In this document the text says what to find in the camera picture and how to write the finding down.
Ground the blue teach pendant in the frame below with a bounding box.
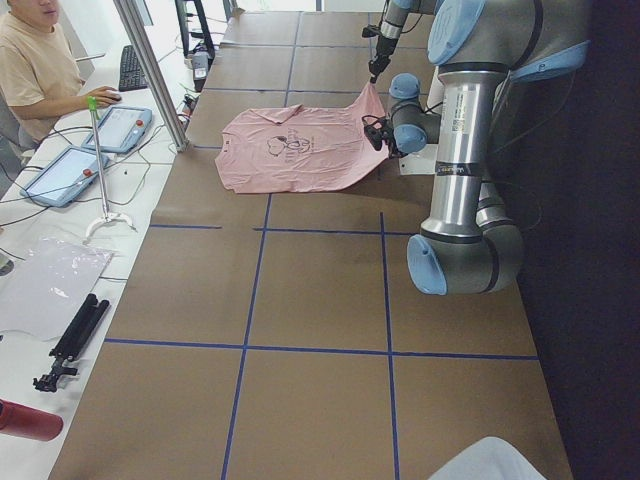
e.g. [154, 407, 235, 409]
[91, 105, 153, 154]
[20, 146, 99, 207]

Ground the pink Snoopy t-shirt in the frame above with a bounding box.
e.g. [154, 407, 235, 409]
[215, 83, 386, 194]

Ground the red bottle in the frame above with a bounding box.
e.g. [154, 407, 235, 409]
[1, 400, 64, 441]

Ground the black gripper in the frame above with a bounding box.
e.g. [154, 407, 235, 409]
[387, 141, 406, 159]
[368, 33, 398, 84]

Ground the black keyboard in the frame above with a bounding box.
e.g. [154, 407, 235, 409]
[118, 45, 148, 92]

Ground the black folded tripod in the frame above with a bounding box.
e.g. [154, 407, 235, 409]
[33, 293, 110, 393]

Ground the far blue teach pendant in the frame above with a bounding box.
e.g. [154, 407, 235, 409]
[91, 105, 153, 154]

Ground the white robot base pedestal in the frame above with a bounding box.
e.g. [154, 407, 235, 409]
[398, 144, 438, 176]

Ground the grey power adapter box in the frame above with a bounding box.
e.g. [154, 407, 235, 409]
[191, 50, 210, 83]

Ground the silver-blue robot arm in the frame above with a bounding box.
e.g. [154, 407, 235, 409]
[362, 0, 441, 84]
[377, 1, 592, 295]

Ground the near blue teach pendant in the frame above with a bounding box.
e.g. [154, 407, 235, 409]
[20, 146, 99, 207]

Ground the clear plastic bag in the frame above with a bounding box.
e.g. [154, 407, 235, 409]
[1, 238, 113, 341]

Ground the silver reacher grabber tool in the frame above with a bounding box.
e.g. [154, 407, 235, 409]
[83, 95, 137, 245]

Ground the aluminium frame post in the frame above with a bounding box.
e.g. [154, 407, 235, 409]
[113, 0, 188, 152]

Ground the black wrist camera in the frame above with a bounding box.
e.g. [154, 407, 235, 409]
[361, 24, 380, 38]
[361, 115, 393, 151]

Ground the seated person beige shirt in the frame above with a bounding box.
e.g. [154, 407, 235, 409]
[1, 1, 121, 142]

